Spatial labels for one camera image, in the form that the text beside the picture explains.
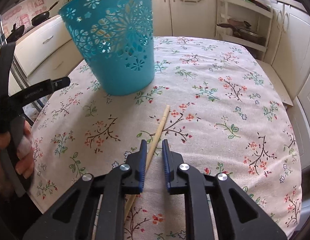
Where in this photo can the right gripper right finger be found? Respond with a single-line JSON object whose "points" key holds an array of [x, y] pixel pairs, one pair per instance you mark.
{"points": [[215, 204]]}

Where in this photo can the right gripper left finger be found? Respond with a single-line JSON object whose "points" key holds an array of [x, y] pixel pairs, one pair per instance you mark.
{"points": [[93, 206]]}

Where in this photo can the wooden chopstick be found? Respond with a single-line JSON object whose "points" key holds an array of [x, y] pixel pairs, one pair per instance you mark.
{"points": [[150, 154]]}

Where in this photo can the black frying pan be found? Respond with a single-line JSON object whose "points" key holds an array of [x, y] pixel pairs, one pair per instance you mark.
{"points": [[43, 16]]}

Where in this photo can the floral tablecloth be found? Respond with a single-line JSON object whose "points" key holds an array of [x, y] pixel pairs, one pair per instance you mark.
{"points": [[225, 116]]}

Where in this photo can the small white step stool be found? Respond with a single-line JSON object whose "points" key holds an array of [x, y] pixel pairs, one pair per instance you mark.
{"points": [[277, 83]]}

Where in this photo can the teal perforated plastic basket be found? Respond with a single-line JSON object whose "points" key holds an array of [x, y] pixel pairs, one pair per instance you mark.
{"points": [[115, 38]]}

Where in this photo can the white three-tier rolling cart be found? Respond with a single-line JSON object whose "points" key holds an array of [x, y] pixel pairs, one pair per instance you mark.
{"points": [[245, 22]]}

